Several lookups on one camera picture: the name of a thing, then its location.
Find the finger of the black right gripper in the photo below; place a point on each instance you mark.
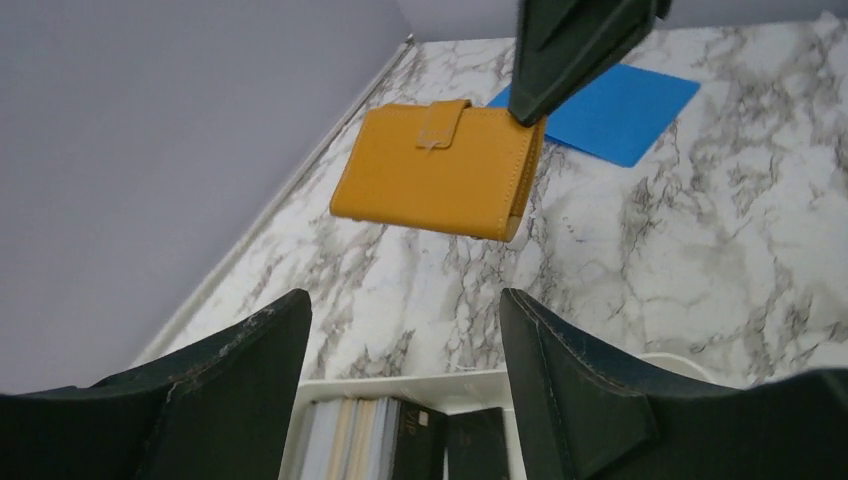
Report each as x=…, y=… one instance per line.
x=563, y=45

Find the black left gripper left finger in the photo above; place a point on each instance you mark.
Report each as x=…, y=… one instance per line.
x=219, y=408

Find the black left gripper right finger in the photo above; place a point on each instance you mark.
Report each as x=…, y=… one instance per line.
x=588, y=410

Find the yellow leather card holder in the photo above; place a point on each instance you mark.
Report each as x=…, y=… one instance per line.
x=447, y=167

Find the white plastic card tray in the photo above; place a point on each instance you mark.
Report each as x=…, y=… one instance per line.
x=449, y=393

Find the black VIP card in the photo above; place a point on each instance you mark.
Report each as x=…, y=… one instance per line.
x=420, y=443

